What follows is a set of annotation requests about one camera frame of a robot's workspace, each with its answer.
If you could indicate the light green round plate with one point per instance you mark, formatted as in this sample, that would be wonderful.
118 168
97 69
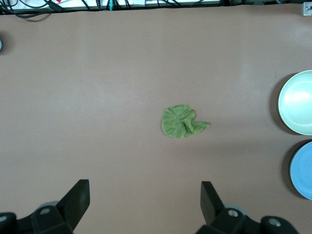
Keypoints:
297 104

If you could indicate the green lettuce leaf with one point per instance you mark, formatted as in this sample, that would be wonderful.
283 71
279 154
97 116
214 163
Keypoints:
176 122

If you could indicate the small white bracket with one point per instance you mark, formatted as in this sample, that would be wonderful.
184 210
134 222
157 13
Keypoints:
307 9

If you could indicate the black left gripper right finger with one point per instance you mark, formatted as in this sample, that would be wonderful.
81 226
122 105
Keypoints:
214 212

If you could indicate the blue round plate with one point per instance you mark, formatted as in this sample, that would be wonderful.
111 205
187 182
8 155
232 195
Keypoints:
303 170

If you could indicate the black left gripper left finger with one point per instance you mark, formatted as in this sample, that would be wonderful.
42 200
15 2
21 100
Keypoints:
70 209

